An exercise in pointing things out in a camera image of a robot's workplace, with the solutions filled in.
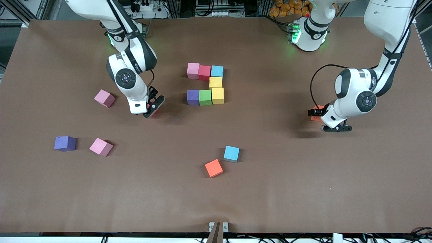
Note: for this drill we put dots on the pink foam cube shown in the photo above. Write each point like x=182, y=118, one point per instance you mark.
x=104, y=98
x=193, y=71
x=101, y=146

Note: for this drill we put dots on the metal equipment rack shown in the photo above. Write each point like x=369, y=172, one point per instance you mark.
x=216, y=13

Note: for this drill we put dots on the brown paper table cover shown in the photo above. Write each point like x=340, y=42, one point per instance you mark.
x=303, y=189

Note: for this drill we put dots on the metal table edge bracket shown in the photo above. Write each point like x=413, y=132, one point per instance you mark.
x=217, y=226

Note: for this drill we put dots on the orange foam cube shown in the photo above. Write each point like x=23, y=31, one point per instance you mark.
x=316, y=118
x=213, y=168

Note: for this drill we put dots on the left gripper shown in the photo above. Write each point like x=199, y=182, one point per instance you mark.
x=321, y=111

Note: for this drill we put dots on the yellow foam cube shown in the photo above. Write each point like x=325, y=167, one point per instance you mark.
x=215, y=82
x=218, y=96

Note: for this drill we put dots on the red foam cube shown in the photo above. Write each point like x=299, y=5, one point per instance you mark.
x=204, y=72
x=148, y=107

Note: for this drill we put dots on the white power strip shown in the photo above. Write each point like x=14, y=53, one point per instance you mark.
x=155, y=14

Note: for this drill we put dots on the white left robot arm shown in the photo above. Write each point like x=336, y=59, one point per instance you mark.
x=388, y=20

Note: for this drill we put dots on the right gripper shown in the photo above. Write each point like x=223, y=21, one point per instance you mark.
x=152, y=92

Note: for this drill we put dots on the green foam cube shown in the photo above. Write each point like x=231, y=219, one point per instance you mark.
x=205, y=97

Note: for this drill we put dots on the purple foam cube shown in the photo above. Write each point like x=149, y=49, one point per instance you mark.
x=65, y=143
x=193, y=97

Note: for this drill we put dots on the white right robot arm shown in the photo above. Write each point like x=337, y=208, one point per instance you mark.
x=133, y=89

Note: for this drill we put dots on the aluminium frame post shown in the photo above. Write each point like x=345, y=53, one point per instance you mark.
x=416, y=17
x=23, y=18

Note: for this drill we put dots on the blue foam cube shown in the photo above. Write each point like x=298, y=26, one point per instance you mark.
x=217, y=71
x=231, y=154

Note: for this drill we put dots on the pile of orange objects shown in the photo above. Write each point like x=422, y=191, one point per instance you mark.
x=287, y=8

